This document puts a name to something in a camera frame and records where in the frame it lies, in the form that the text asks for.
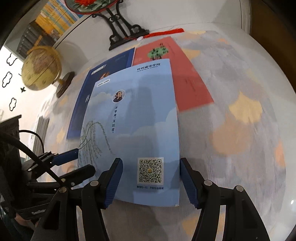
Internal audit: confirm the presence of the light blue poetry book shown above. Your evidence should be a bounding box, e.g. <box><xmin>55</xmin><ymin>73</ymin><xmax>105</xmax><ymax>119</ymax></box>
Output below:
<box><xmin>78</xmin><ymin>59</ymin><xmax>180</xmax><ymax>207</ymax></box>

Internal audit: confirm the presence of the stack of organized books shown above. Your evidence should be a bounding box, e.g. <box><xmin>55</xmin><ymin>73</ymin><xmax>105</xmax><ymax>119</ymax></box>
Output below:
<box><xmin>33</xmin><ymin>116</ymin><xmax>50</xmax><ymax>156</ymax></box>

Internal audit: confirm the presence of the person left hand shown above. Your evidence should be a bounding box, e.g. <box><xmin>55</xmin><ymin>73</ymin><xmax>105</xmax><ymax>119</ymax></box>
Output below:
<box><xmin>14</xmin><ymin>213</ymin><xmax>40</xmax><ymax>230</ymax></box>

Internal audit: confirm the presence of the grey patterned table cloth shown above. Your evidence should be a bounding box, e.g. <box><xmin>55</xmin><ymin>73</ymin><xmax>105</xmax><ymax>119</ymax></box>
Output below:
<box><xmin>45</xmin><ymin>30</ymin><xmax>295</xmax><ymax>240</ymax></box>

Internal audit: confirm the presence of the yellow desk globe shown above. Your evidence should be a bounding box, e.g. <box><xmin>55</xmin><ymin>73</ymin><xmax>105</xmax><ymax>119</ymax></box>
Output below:
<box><xmin>21</xmin><ymin>46</ymin><xmax>75</xmax><ymax>98</ymax></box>

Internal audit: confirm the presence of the dark blue book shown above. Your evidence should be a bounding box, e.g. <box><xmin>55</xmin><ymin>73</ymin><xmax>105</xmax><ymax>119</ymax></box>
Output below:
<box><xmin>66</xmin><ymin>47</ymin><xmax>136</xmax><ymax>141</ymax></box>

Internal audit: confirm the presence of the coral red thin book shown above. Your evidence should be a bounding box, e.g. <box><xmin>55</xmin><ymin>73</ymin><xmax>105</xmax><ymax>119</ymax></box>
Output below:
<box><xmin>133</xmin><ymin>37</ymin><xmax>214</xmax><ymax>111</ymax></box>

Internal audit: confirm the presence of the embroidered round fan ornament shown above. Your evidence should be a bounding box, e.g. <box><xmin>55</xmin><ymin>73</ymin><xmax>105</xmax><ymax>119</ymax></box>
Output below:
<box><xmin>65</xmin><ymin>0</ymin><xmax>149</xmax><ymax>51</ymax></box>

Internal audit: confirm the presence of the red tassel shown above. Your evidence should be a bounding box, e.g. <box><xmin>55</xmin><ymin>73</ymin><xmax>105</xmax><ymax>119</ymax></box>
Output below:
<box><xmin>124</xmin><ymin>28</ymin><xmax>184</xmax><ymax>40</ymax></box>

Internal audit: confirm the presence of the brown wooden cabinet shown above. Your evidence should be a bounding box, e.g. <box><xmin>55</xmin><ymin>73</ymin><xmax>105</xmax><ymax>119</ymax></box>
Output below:
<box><xmin>250</xmin><ymin>1</ymin><xmax>295</xmax><ymax>89</ymax></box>

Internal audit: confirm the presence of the black cable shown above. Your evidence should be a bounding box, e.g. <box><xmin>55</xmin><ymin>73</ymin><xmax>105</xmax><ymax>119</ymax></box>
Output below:
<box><xmin>0</xmin><ymin>129</ymin><xmax>68</xmax><ymax>186</ymax></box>

